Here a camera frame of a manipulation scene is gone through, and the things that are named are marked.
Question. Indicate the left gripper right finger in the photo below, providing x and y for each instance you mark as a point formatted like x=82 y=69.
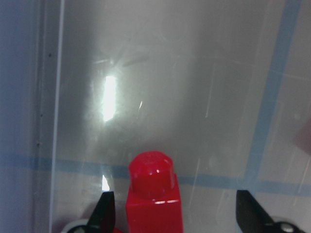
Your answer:
x=251 y=217

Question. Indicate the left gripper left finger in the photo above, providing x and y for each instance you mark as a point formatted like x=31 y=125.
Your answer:
x=103 y=218

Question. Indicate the red block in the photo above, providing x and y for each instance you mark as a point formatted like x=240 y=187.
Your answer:
x=153 y=203

